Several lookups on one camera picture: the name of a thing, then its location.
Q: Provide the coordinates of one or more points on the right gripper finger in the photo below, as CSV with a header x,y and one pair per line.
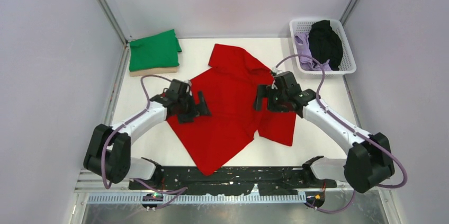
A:
x,y
273,104
261,93

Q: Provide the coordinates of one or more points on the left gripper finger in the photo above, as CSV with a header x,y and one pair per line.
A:
x,y
202,108
186,117

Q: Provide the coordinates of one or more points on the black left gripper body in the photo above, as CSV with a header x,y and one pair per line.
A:
x,y
187,105

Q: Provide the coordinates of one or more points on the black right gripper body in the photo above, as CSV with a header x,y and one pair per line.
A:
x,y
274,93

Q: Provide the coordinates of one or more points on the red t-shirt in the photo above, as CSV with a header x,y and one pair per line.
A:
x,y
229,87

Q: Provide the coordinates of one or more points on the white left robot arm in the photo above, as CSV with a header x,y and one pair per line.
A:
x,y
109,151

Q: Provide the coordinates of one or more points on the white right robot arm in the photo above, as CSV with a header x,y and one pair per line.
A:
x,y
368,161

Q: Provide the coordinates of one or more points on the folded beige t-shirt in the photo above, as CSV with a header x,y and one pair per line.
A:
x,y
153,71

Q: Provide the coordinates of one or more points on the folded green t-shirt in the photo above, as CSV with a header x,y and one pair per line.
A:
x,y
157,51

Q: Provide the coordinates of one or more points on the lilac t-shirt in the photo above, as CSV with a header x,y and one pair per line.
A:
x,y
305,60

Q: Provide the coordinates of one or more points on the black t-shirt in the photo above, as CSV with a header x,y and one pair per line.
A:
x,y
325,45

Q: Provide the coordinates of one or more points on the white plastic laundry basket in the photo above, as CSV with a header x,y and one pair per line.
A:
x,y
347,65

